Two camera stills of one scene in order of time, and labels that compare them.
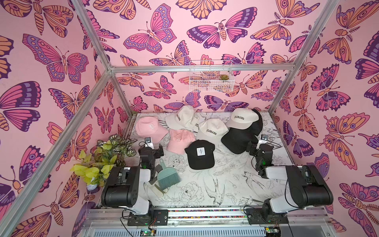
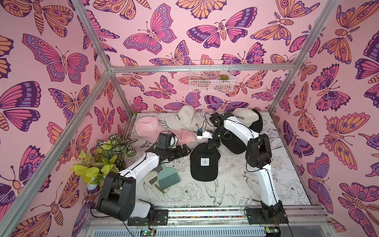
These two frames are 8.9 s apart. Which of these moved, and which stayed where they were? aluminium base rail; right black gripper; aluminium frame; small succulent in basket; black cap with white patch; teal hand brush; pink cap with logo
Moved: black cap with white patch; right black gripper
Stayed: aluminium base rail; small succulent in basket; teal hand brush; pink cap with logo; aluminium frame
